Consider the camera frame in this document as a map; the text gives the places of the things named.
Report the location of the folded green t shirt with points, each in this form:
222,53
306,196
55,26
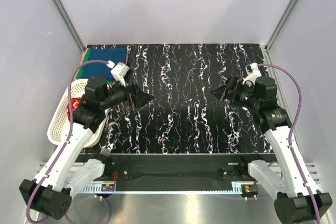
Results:
79,72

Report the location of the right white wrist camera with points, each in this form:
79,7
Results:
252,75

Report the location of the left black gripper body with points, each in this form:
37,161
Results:
118,95

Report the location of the white slotted cable duct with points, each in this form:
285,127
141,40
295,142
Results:
95,188

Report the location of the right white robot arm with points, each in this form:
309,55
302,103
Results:
296,196

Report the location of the left aluminium frame post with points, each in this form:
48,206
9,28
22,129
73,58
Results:
69,25

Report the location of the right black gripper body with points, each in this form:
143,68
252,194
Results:
243,95

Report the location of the right small electronics board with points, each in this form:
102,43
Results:
251,188

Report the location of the white plastic laundry basket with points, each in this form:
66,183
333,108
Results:
59,125

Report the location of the aluminium frame post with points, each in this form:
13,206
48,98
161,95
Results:
286,14
69,25

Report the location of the folded pink t shirt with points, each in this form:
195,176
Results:
83,56

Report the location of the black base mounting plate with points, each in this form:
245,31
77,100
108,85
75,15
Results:
223,167

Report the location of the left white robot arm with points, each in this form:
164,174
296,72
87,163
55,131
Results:
53,188

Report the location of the left small electronics board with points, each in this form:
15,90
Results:
108,187

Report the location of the right aluminium frame post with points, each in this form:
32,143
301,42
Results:
286,14

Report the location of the red and white t shirt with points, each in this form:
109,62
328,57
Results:
74,104

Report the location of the small electronics board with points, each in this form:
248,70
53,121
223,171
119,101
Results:
108,187
251,188

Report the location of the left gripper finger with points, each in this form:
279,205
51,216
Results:
133,88
140,99

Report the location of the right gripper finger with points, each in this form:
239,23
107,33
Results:
233,83
219,93

